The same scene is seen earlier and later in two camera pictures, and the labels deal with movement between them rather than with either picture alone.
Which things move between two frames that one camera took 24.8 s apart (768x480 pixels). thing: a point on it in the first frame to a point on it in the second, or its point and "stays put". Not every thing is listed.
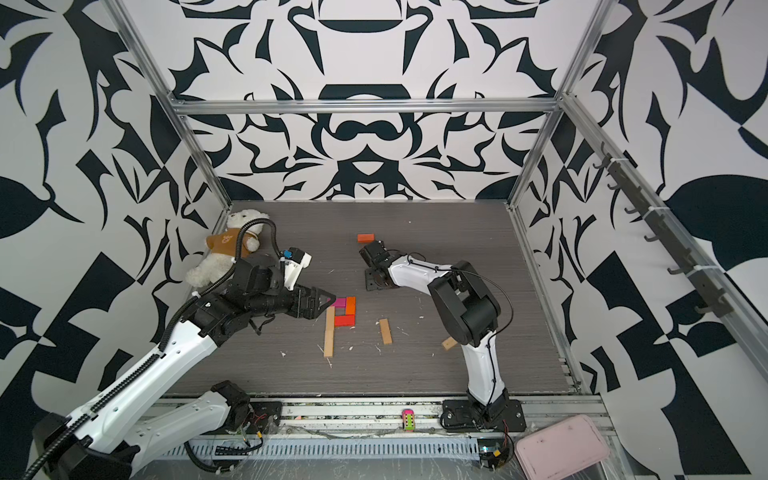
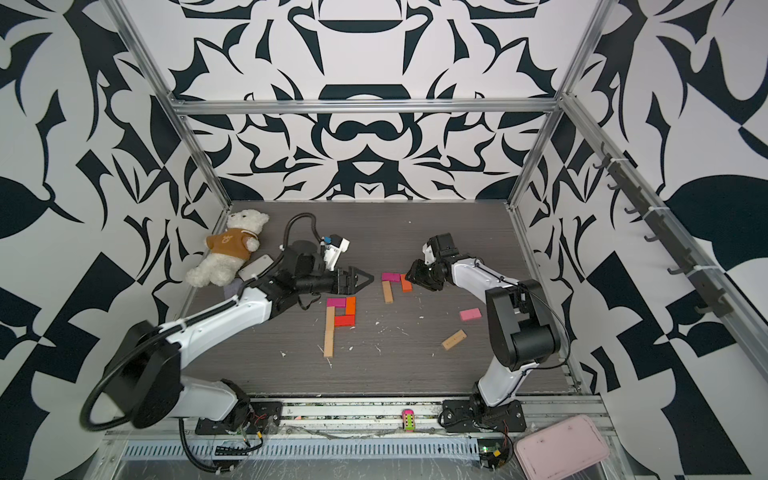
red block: x=343 y=321 stays put
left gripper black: x=302 y=311 to x=350 y=282
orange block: x=351 y=305 stays put
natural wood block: x=330 y=324 stays put
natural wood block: x=386 y=331 to x=388 y=294
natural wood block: x=329 y=339 stays put
